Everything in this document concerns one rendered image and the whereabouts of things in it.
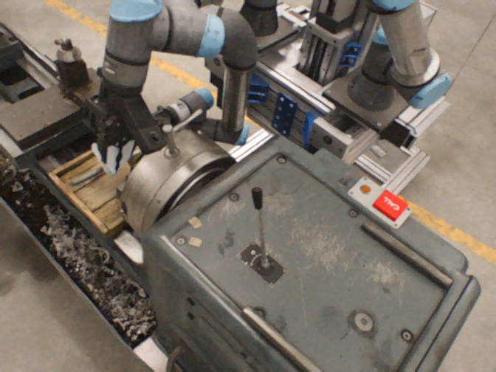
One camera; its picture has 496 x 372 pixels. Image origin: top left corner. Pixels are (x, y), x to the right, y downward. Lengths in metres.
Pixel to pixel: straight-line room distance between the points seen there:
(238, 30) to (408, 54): 0.41
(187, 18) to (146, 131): 0.20
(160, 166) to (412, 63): 0.64
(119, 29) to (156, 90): 2.39
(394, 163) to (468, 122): 1.10
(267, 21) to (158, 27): 0.85
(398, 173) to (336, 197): 1.65
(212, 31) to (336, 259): 0.49
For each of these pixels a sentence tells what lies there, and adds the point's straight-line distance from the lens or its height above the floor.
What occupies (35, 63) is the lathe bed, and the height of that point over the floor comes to 0.84.
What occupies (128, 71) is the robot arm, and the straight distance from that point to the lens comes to 0.72.
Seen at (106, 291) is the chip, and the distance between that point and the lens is 1.50.
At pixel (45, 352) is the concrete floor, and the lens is 2.14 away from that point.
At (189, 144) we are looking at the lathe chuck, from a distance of 1.00.
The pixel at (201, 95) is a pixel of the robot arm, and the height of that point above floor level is 1.12.
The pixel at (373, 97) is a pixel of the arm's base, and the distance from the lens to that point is 1.31.
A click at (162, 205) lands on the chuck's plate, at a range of 0.94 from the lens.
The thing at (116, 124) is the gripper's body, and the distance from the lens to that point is 0.76.
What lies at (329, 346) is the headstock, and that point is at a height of 1.26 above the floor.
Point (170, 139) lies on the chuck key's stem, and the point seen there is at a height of 1.29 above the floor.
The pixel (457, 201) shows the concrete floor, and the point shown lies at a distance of 2.95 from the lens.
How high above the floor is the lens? 1.96
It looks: 52 degrees down
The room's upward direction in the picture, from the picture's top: 10 degrees clockwise
